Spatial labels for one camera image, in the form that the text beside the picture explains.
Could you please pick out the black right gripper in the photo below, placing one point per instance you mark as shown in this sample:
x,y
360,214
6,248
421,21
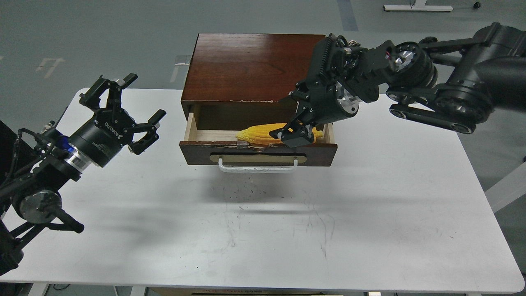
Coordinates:
x,y
319,104

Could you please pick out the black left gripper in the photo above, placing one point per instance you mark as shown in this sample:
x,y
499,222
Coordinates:
x,y
95,142

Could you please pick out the yellow corn cob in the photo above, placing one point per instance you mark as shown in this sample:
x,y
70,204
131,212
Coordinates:
x,y
259,134

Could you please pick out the wooden drawer with white handle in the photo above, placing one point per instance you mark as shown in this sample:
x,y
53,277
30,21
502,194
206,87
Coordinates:
x,y
207,147

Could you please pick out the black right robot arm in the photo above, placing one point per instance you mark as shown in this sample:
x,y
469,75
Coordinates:
x,y
454,85

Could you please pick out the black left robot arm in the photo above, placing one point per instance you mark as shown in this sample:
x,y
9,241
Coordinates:
x,y
44,162

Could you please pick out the dark wooden drawer cabinet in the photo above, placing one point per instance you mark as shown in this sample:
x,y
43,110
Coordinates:
x,y
251,71

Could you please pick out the white stand base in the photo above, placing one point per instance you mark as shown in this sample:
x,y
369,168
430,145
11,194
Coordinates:
x,y
418,6

